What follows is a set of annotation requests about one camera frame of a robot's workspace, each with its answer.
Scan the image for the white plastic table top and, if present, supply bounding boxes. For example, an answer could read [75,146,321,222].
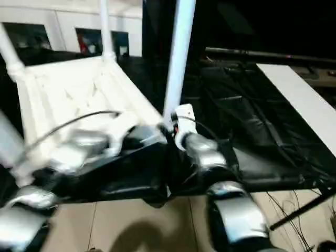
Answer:
[10,56,169,187]

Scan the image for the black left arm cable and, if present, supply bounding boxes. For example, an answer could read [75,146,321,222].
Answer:
[15,110,123,171]

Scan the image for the black metal rod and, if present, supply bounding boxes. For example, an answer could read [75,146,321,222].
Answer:
[205,47,336,64]

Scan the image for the black case with yellow label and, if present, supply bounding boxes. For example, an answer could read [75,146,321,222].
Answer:
[141,0,208,64]

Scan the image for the black work mat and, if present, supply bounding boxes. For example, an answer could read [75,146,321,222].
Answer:
[0,49,336,208]

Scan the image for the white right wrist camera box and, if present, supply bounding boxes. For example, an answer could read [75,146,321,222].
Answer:
[172,104,197,151]

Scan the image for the black metal table strut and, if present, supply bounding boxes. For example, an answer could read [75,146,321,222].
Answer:
[270,194,336,231]

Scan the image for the black cable coil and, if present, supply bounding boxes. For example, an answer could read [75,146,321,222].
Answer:
[318,240,336,252]

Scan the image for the white flat board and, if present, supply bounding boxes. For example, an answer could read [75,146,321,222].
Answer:
[256,64,336,144]

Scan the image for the white cabinet with glass doors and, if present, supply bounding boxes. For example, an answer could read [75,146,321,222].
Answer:
[0,0,144,57]

